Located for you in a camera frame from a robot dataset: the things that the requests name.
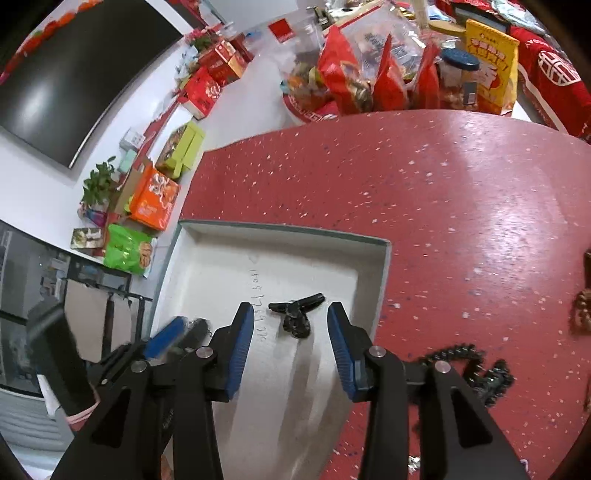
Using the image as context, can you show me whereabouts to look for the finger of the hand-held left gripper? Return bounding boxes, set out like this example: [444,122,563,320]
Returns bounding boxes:
[184,318,212,352]
[141,316,188,363]

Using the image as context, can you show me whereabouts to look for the clear plastic bag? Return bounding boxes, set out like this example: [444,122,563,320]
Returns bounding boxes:
[335,2,432,86]

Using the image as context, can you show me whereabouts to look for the lime green gift box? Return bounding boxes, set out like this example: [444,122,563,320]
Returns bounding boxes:
[156,121,206,181]

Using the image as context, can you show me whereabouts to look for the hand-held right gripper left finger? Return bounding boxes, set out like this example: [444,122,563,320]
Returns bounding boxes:
[51,302,256,480]

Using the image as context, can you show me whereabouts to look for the white cardboard tray box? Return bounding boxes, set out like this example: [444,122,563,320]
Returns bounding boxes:
[150,220,393,480]

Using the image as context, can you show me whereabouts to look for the red snack bag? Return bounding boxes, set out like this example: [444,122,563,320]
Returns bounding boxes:
[318,25,372,114]
[372,34,410,112]
[413,41,441,110]

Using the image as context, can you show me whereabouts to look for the green snack bag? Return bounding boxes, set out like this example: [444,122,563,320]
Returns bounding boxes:
[104,224,155,276]

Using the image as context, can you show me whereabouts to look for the potted green plant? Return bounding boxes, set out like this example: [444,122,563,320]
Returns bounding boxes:
[81,157,118,217]

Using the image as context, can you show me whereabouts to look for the black beaded hair clip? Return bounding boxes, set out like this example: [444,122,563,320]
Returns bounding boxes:
[418,344,515,409]

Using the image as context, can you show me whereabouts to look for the black bow hair clip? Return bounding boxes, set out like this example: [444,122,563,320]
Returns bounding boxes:
[269,293,325,340]

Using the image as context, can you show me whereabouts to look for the red round tin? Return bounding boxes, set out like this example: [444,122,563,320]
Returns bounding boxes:
[281,92,342,127]

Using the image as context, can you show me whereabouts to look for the large red gift box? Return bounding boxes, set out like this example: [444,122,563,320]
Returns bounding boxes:
[184,67,223,121]

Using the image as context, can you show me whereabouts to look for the yellow snack bag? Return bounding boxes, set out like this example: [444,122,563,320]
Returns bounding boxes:
[464,19,520,116]

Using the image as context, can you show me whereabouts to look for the black wall television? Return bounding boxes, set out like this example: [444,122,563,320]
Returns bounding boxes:
[0,0,185,169]

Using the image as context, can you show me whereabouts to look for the clear plastic snack jar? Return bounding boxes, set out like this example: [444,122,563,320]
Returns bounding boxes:
[295,18,325,61]

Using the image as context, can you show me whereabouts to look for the black metal cart frame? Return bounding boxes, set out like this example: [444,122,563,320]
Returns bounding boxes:
[60,258,153,365]

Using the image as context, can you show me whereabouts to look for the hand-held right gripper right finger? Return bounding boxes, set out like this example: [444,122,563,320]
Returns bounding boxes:
[327,302,532,480]

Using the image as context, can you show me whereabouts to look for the red and orange gift box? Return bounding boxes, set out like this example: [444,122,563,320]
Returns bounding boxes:
[198,39,254,86]

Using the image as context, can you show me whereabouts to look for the small photo print box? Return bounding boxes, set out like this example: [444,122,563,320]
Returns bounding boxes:
[71,227,107,250]

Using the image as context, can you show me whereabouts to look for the brown cardboard box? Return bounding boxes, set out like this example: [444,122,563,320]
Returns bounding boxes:
[108,159,153,215]

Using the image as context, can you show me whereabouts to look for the jar with blue lid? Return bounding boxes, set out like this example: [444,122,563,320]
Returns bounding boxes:
[438,48,481,110]

